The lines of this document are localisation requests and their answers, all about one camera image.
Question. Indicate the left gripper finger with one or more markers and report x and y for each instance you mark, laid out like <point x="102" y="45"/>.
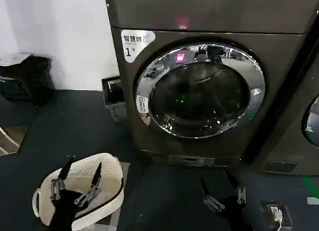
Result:
<point x="57" y="185"/>
<point x="94" y="181"/>

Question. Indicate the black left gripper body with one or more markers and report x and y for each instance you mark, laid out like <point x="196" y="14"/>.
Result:
<point x="63" y="211"/>

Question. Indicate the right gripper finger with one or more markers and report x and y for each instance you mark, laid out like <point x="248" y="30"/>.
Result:
<point x="211" y="199"/>
<point x="241" y="193"/>

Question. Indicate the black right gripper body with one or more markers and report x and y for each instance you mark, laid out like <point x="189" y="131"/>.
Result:
<point x="230" y="216"/>

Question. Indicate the white perforated laundry basket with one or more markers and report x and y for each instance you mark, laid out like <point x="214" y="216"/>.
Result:
<point x="109" y="176"/>

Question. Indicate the black floor socket box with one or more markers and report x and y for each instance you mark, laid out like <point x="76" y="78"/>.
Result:
<point x="274" y="211"/>

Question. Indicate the green floor tape strip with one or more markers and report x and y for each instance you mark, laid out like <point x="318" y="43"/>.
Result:
<point x="310" y="185"/>

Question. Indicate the grey dryer without number sticker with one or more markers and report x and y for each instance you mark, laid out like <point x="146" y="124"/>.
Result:
<point x="291" y="131"/>

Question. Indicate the small dark grey basket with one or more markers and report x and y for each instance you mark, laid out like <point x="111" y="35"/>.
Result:
<point x="113" y="96"/>

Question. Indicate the small white door sticker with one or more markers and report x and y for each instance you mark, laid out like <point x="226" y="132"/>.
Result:
<point x="142" y="105"/>

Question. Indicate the round glass dryer door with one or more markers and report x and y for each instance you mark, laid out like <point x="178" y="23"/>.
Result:
<point x="199" y="91"/>

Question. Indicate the black storage bin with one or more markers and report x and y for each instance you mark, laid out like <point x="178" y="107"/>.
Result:
<point x="27" y="79"/>

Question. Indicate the white number sticker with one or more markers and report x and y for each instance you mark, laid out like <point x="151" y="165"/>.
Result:
<point x="135" y="41"/>

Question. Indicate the grey dryer with number sticker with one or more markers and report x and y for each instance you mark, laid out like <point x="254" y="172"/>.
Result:
<point x="204" y="14"/>

